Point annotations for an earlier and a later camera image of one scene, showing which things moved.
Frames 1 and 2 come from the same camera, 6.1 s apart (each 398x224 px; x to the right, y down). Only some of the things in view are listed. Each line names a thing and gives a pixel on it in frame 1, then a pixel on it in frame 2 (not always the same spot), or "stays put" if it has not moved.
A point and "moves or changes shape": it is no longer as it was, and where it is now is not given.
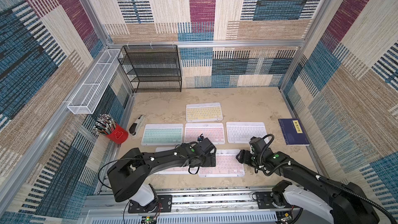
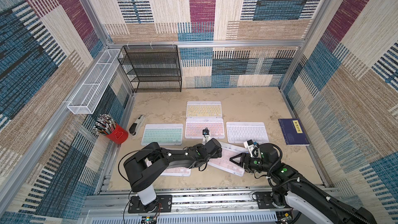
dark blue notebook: [293, 132] stays put
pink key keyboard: [227, 165] moves or changes shape
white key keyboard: [242, 132] stays put
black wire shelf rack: [152, 68] stays put
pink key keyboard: [215, 131] moves or changes shape
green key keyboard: [166, 134] stays put
